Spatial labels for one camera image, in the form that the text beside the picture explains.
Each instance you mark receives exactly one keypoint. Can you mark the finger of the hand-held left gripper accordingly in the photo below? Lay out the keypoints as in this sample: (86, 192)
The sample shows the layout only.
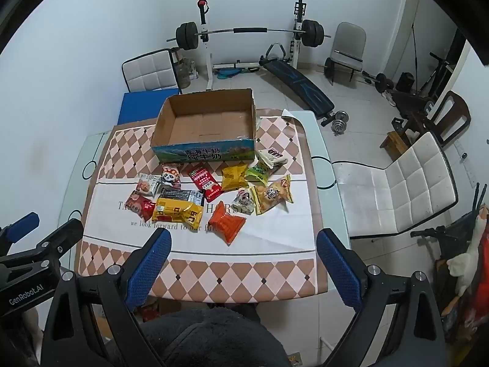
(25, 223)
(57, 242)

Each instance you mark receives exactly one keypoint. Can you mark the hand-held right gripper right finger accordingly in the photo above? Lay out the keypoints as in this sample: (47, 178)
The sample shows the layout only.
(340, 269)

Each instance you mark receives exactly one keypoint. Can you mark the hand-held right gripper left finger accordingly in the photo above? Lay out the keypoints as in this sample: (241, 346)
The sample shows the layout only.
(151, 269)

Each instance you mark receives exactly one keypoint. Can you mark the red-brown snack packet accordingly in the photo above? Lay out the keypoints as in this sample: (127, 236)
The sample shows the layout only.
(139, 204)

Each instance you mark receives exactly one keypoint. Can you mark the green and blue snack bag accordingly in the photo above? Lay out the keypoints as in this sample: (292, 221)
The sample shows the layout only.
(206, 122)

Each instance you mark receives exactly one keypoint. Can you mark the red plastic bag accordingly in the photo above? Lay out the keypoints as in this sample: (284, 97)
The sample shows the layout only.
(152, 310)

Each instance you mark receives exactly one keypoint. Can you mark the large yellow snack packet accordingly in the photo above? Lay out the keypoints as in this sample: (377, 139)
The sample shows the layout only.
(175, 214)

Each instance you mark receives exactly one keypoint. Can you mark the checkered tablecloth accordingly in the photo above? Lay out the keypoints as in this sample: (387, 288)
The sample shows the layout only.
(267, 237)

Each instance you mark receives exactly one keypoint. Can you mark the white cookie snack packet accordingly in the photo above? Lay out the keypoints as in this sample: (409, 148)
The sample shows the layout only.
(147, 185)

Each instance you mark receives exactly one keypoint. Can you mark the orange snack packet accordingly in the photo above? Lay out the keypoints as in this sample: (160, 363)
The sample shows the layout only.
(226, 226)

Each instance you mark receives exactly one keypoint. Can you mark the person's black fleece clothing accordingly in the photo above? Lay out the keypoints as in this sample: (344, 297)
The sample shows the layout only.
(214, 338)

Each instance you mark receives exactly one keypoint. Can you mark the panda print snack packet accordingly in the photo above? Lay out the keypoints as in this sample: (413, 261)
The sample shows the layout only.
(170, 176)

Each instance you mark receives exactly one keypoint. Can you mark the yellow chip packet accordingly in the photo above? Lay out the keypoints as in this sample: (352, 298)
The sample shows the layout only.
(271, 195)

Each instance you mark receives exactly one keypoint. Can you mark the white quilted chair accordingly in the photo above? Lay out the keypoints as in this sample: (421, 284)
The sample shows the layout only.
(401, 187)
(151, 70)

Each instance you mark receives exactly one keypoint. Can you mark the red snack packet white label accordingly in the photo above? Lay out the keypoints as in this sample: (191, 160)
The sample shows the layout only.
(202, 179)

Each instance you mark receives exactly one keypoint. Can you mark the small white snack packet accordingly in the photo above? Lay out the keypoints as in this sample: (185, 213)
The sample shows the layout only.
(244, 200)

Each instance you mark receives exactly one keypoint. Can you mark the mustard yellow snack packet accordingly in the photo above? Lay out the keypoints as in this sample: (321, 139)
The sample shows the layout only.
(234, 177)

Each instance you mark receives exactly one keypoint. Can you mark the green snack packet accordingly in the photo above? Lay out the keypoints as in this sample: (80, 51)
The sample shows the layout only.
(256, 172)

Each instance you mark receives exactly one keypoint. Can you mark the white plush goose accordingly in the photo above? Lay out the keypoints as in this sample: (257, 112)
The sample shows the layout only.
(468, 256)

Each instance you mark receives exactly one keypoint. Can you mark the white snack packet black print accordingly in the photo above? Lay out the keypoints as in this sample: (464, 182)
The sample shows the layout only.
(273, 156)

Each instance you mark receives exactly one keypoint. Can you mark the small wooden stool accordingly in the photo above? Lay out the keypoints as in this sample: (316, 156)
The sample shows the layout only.
(395, 143)

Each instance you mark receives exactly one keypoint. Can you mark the chrome dumbbell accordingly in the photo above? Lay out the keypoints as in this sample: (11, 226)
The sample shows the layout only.
(338, 127)
(340, 116)

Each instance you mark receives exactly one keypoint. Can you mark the black router antennas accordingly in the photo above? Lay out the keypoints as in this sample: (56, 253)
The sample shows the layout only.
(479, 198)

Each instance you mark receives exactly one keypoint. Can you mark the blue foam mat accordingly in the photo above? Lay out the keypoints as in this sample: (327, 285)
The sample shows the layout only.
(141, 107)

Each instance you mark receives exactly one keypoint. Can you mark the dark exercise equipment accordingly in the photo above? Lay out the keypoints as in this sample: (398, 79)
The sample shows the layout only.
(414, 107)

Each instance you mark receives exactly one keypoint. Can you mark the black sit-up bench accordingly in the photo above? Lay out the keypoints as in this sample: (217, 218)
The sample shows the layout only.
(298, 84)

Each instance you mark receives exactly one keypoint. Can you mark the brown wooden chair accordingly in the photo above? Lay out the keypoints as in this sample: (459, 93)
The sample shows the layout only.
(456, 116)

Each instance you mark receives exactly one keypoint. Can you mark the black dumbbell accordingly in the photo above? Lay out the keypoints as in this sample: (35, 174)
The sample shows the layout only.
(382, 81)

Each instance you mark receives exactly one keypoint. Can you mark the black speaker box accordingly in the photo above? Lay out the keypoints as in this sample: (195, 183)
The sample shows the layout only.
(405, 81)

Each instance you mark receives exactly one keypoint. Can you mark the clear water jug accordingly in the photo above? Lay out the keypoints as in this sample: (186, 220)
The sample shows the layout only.
(187, 72)

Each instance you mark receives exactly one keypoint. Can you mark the white barbell rack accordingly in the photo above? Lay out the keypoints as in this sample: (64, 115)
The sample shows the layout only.
(206, 65)

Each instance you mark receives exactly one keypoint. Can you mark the grey chair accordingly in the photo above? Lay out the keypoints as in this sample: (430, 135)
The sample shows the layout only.
(347, 47)

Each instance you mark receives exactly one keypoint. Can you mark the barbell with black plates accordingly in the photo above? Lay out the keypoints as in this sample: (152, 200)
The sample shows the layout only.
(250, 30)

